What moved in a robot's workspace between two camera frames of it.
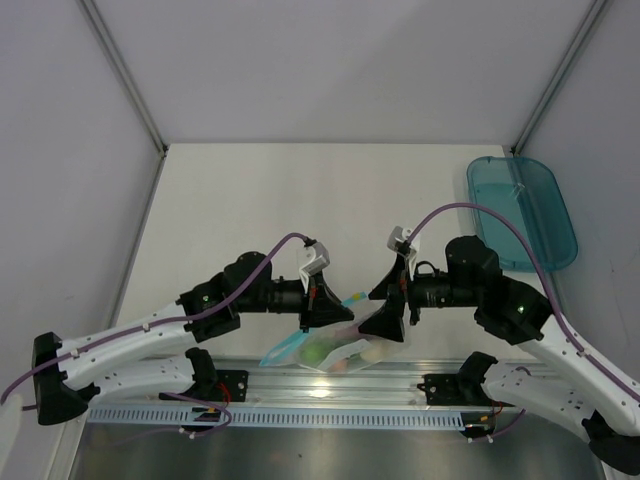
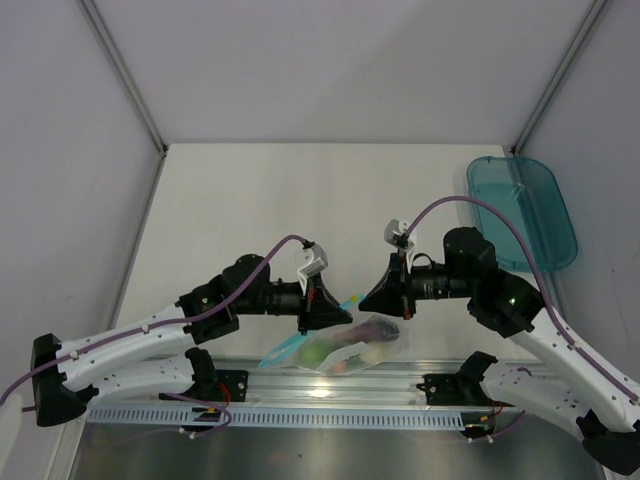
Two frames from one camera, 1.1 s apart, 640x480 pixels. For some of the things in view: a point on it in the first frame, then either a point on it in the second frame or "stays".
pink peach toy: (341, 365) stays
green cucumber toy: (314, 353) stays
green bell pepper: (327, 345) → (355, 360)
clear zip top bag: (337, 347) stays
